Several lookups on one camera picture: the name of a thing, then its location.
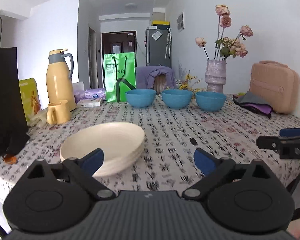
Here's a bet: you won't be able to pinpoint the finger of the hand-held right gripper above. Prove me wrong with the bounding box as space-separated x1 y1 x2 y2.
279 127 300 137
256 135 300 151

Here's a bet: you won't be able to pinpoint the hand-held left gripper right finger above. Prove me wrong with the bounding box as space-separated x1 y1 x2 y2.
182 148 278 201

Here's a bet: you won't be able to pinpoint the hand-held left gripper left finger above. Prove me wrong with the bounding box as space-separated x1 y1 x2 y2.
21 148 117 202

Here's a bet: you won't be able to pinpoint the blue bowl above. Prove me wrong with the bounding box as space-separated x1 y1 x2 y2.
161 89 193 109
195 91 227 112
125 89 157 108

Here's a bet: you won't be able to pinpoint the grey and purple cloth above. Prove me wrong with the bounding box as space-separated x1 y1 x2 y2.
233 91 274 118

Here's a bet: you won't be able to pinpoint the pink hard case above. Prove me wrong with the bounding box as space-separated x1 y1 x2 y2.
249 60 300 114

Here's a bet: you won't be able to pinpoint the yellow mug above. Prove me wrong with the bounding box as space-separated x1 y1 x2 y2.
46 100 72 125

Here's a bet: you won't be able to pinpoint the small white box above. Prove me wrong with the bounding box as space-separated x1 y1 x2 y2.
76 97 103 108

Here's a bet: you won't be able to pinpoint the purple tissue packet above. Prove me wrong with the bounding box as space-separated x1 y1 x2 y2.
84 88 107 100

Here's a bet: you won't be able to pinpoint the cream gloves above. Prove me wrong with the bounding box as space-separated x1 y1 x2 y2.
27 110 49 128

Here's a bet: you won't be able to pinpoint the translucent purple bag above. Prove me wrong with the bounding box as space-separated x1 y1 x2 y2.
72 82 87 103

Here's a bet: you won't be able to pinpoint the dark cloth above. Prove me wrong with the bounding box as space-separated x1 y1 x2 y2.
5 130 30 155

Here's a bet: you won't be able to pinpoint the yellow flower branch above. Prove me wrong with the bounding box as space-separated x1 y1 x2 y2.
177 70 207 92

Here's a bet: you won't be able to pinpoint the green shopping bag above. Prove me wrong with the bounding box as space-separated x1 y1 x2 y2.
104 52 137 103

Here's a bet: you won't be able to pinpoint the yellow thermos jug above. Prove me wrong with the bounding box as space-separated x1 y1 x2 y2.
45 49 77 112

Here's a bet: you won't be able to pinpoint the purple ceramic vase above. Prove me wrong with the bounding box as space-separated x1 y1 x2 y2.
205 59 227 93

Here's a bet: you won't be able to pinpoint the yellow carton box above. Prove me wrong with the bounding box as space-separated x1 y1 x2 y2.
19 78 42 127

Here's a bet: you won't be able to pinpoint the wooden chair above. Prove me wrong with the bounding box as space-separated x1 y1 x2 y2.
154 74 169 95

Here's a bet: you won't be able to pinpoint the purple jacket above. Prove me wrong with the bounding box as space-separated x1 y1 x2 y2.
136 66 177 90

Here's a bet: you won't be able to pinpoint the dark side door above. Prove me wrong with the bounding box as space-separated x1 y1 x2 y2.
88 26 98 89

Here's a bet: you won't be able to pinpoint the dried pink roses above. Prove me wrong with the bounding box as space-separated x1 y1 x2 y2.
195 4 254 61

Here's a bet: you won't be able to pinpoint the black paper bag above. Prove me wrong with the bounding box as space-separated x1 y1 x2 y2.
0 15 30 165

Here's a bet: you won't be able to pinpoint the grey refrigerator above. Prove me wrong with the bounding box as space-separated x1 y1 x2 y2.
145 27 172 68

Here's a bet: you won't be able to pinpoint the dark brown entrance door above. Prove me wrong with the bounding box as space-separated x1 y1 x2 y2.
101 31 137 89

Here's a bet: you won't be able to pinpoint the folded white umbrella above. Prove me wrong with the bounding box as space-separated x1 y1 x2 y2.
165 28 172 59

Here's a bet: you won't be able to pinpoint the yellow and black box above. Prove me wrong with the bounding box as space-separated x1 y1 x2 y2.
151 20 170 29

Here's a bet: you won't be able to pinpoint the white wall panel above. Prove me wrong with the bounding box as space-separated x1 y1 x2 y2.
176 11 185 32

